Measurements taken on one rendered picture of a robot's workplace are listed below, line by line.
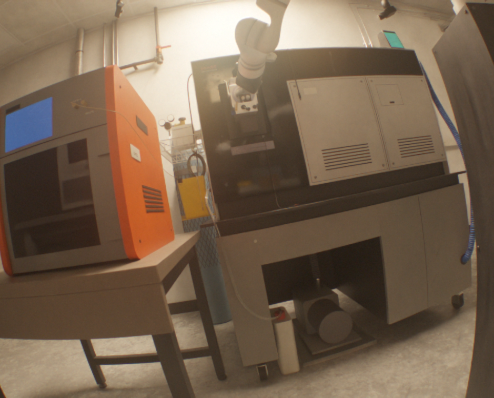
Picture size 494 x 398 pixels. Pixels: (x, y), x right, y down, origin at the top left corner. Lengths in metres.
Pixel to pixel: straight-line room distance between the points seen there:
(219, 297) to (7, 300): 1.56
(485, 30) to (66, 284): 0.94
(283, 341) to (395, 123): 1.11
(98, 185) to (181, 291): 1.87
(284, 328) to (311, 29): 2.58
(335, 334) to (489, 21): 1.31
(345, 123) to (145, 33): 2.16
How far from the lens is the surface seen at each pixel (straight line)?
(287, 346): 1.28
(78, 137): 0.64
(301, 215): 1.11
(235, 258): 1.07
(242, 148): 1.15
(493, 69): 0.66
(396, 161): 1.38
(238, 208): 1.15
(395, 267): 1.30
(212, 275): 1.94
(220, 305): 2.00
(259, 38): 0.66
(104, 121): 0.62
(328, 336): 1.40
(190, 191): 1.16
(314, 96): 1.28
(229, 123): 1.18
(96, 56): 2.97
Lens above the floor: 0.77
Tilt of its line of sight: 1 degrees up
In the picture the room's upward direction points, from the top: 11 degrees counter-clockwise
